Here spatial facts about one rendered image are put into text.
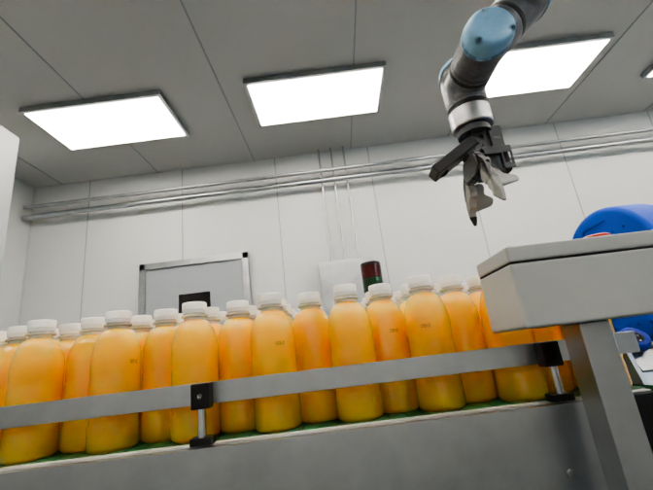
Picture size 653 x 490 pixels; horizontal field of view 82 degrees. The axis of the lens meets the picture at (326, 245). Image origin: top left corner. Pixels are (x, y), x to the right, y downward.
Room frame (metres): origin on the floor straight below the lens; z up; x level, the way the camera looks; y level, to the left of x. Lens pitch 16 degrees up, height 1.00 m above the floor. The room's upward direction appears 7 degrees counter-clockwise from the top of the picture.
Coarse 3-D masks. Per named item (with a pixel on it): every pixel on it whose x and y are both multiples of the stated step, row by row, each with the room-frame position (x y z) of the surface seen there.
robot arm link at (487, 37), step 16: (480, 16) 0.56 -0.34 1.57; (496, 16) 0.56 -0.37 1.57; (512, 16) 0.57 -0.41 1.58; (464, 32) 0.58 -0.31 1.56; (480, 32) 0.57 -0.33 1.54; (496, 32) 0.56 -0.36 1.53; (512, 32) 0.56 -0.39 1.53; (464, 48) 0.60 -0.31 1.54; (480, 48) 0.58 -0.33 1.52; (496, 48) 0.57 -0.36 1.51; (464, 64) 0.63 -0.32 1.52; (480, 64) 0.61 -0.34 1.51; (496, 64) 0.62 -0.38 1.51; (464, 80) 0.66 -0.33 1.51; (480, 80) 0.66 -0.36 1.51
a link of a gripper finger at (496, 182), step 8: (496, 168) 0.70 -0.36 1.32; (488, 176) 0.67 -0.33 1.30; (496, 176) 0.67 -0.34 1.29; (504, 176) 0.68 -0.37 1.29; (512, 176) 0.68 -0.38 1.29; (488, 184) 0.68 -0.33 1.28; (496, 184) 0.66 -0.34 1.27; (504, 184) 0.67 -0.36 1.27; (496, 192) 0.67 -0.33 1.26; (504, 192) 0.66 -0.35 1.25
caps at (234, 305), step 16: (336, 288) 0.61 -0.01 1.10; (352, 288) 0.61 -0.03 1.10; (368, 288) 0.66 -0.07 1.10; (384, 288) 0.64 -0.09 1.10; (400, 288) 0.69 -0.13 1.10; (192, 304) 0.60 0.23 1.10; (240, 304) 0.64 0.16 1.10; (288, 304) 0.75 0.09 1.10; (32, 320) 0.59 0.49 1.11; (48, 320) 0.60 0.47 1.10; (96, 320) 0.64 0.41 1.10; (112, 320) 0.60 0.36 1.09; (128, 320) 0.61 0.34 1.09; (144, 320) 0.67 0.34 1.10; (176, 320) 0.71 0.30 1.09; (0, 336) 0.67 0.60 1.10
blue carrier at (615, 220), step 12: (636, 204) 0.73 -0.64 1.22; (648, 204) 0.72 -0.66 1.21; (588, 216) 0.81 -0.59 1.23; (600, 216) 0.77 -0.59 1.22; (612, 216) 0.74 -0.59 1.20; (624, 216) 0.71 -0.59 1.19; (636, 216) 0.69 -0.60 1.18; (648, 216) 0.68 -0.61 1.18; (576, 228) 0.86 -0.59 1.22; (588, 228) 0.82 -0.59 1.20; (600, 228) 0.79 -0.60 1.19; (612, 228) 0.75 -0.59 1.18; (624, 228) 0.72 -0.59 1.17; (636, 228) 0.70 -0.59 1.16; (648, 228) 0.67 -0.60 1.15; (624, 324) 0.81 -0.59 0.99; (636, 324) 0.77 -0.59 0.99; (648, 324) 0.75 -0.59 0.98
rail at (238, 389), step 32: (480, 352) 0.58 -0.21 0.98; (512, 352) 0.58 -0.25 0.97; (224, 384) 0.57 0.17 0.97; (256, 384) 0.57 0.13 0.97; (288, 384) 0.58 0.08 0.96; (320, 384) 0.58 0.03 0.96; (352, 384) 0.58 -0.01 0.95; (0, 416) 0.57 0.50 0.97; (32, 416) 0.57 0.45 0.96; (64, 416) 0.57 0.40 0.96; (96, 416) 0.57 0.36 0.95
